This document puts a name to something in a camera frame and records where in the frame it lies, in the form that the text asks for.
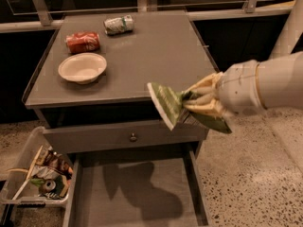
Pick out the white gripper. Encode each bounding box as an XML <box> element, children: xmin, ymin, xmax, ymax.
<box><xmin>183</xmin><ymin>60</ymin><xmax>265</xmax><ymax>117</ymax></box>

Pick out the green jalapeno chip bag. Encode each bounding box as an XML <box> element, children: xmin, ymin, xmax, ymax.
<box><xmin>147</xmin><ymin>82</ymin><xmax>232</xmax><ymax>134</ymax></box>

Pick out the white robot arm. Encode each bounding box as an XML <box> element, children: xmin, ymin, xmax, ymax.
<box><xmin>184</xmin><ymin>52</ymin><xmax>303</xmax><ymax>117</ymax></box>

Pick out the grey top drawer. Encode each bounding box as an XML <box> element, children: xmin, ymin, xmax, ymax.
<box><xmin>43</xmin><ymin>120</ymin><xmax>208</xmax><ymax>153</ymax></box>

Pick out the round metal drawer knob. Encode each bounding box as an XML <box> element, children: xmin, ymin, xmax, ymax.
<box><xmin>130</xmin><ymin>133</ymin><xmax>137</xmax><ymax>142</ymax></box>

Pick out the grey drawer cabinet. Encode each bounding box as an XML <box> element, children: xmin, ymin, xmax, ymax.
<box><xmin>21</xmin><ymin>9</ymin><xmax>229</xmax><ymax>227</ymax></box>

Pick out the open grey middle drawer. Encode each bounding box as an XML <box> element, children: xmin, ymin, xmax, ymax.
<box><xmin>62</xmin><ymin>143</ymin><xmax>210</xmax><ymax>227</ymax></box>

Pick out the brown snack bag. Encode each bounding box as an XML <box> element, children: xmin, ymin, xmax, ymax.
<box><xmin>27</xmin><ymin>146</ymin><xmax>73</xmax><ymax>180</ymax></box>

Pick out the white diagonal pole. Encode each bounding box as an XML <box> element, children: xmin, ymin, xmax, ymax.
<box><xmin>270</xmin><ymin>0</ymin><xmax>303</xmax><ymax>59</ymax></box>

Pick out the white green soda can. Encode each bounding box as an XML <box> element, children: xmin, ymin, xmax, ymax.
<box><xmin>103</xmin><ymin>15</ymin><xmax>134</xmax><ymax>35</ymax></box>

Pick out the white paper bowl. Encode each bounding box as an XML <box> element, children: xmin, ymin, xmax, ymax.
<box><xmin>58</xmin><ymin>53</ymin><xmax>107</xmax><ymax>84</ymax></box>

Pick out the red cola can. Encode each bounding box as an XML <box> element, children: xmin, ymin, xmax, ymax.
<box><xmin>65</xmin><ymin>31</ymin><xmax>100</xmax><ymax>54</ymax></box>

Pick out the clear plastic bin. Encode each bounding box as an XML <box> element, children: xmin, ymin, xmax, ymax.
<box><xmin>0</xmin><ymin>127</ymin><xmax>72</xmax><ymax>206</ymax></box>

